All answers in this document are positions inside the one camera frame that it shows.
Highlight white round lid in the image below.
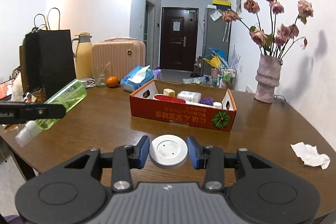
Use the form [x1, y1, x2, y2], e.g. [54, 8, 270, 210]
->
[149, 135, 188, 169]

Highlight white ribbed cap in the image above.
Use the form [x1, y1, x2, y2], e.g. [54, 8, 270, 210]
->
[213, 102, 223, 109]

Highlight purple ribbed cap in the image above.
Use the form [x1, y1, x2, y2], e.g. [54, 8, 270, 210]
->
[200, 97, 214, 106]

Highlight green spray bottle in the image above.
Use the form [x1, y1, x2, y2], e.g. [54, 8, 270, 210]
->
[15, 79, 87, 147]

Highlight white wipes bottle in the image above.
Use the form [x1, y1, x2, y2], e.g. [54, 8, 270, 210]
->
[177, 90, 202, 103]

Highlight red white lint brush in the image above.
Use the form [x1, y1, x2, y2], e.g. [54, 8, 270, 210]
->
[153, 94, 214, 108]

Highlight beige square plug adapter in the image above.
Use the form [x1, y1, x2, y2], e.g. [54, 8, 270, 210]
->
[163, 88, 175, 97]

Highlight seated person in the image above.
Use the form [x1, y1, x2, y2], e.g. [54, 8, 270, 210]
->
[11, 72, 24, 102]

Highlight black paper bag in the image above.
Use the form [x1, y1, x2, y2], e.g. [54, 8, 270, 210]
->
[19, 14, 76, 102]

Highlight red cardboard box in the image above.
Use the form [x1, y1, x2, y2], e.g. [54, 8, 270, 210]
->
[130, 80, 237, 131]

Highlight orange fruit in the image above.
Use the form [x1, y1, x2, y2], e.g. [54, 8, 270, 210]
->
[105, 76, 119, 88]

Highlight blue tissue pack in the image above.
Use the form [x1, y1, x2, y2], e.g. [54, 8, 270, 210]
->
[120, 65, 154, 93]

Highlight clear drinking glass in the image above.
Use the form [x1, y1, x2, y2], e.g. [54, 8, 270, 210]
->
[92, 62, 111, 87]

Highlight black eyeglasses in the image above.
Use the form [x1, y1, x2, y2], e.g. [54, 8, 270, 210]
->
[273, 94, 286, 104]

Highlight purple tissue pack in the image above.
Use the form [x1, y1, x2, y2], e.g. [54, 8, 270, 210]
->
[152, 69, 162, 80]

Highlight yellow watering can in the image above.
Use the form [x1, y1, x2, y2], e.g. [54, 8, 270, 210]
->
[203, 55, 222, 69]

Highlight yellow thermos jug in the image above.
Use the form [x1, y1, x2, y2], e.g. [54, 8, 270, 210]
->
[72, 32, 92, 80]

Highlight crumpled white tissue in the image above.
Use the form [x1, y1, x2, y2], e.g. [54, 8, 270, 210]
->
[290, 142, 330, 170]

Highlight pink ribbed suitcase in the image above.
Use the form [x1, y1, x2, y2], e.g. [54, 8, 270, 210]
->
[92, 38, 146, 80]

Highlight pink textured vase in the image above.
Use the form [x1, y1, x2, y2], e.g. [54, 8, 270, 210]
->
[254, 55, 282, 103]

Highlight grey refrigerator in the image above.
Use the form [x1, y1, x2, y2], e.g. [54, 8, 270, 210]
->
[201, 5, 231, 76]

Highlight dark entrance door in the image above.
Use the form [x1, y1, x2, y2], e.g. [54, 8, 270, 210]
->
[159, 7, 198, 72]

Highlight dried pink roses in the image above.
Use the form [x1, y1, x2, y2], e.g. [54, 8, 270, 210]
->
[222, 0, 314, 60]

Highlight yellow box on fridge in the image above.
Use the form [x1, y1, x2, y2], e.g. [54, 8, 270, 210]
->
[213, 0, 231, 6]

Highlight wire storage rack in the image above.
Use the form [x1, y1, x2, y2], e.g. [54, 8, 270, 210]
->
[211, 67, 237, 90]

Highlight white charger cable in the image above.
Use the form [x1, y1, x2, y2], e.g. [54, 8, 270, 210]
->
[79, 77, 96, 89]

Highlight wall picture frame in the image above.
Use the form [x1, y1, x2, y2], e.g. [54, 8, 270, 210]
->
[236, 0, 243, 15]

